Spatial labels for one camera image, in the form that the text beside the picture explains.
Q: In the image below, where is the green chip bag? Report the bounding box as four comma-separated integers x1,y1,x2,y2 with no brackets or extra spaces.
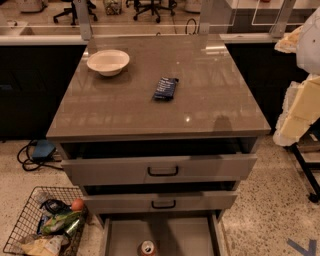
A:
40,211,81,235

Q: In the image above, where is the grey drawer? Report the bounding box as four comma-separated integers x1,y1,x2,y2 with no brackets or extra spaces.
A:
99,213,227,256
62,154,257,186
83,191,237,214

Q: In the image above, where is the black office chair left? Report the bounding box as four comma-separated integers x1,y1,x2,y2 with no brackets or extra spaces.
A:
53,0,98,26

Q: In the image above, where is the grey drawer cabinet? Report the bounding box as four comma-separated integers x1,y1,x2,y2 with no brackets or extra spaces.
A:
45,34,272,256

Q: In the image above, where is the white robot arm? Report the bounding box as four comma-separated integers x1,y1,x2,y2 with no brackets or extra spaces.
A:
273,7,320,146

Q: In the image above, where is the black office chair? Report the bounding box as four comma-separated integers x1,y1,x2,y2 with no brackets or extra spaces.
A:
133,0,177,23
53,0,98,26

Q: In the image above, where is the bottom grey drawer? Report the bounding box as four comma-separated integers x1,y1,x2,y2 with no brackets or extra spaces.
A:
99,213,227,256

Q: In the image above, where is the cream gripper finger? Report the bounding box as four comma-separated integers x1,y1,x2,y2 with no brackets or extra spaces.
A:
273,75,320,146
274,26,302,53

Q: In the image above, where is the black floor cable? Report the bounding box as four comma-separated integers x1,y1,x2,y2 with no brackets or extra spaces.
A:
16,139,64,172

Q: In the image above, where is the red coke can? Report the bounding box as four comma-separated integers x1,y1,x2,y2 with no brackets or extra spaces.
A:
138,240,156,256

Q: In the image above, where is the blue foot pedal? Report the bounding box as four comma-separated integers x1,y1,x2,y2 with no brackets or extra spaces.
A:
32,140,56,161

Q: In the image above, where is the black office chair right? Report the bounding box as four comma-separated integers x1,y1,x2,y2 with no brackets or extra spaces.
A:
133,0,177,23

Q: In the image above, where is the white bowl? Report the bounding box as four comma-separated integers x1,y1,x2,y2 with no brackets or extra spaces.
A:
87,50,130,77

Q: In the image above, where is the green can in basket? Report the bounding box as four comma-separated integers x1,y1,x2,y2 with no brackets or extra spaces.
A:
65,219,80,237

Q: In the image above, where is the orange fruit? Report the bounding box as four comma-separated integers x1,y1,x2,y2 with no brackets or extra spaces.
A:
71,198,84,211

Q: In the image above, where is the middle grey drawer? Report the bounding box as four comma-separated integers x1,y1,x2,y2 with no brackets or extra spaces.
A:
83,191,237,214

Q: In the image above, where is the blue snack packet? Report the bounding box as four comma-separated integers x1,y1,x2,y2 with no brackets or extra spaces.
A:
153,77,179,101

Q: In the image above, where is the black rolling cart frame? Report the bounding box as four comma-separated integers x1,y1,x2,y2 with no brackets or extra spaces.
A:
286,120,320,203

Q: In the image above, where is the black wire basket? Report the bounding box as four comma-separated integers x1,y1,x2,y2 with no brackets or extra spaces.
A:
3,186,88,256

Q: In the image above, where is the top grey drawer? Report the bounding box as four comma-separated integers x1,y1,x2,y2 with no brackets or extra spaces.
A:
62,154,257,186

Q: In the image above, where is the black bag in basket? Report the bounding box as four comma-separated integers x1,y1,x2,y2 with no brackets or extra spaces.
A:
40,199,70,215

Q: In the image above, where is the yellow snack bag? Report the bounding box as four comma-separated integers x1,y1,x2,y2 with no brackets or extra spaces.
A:
21,235,64,256

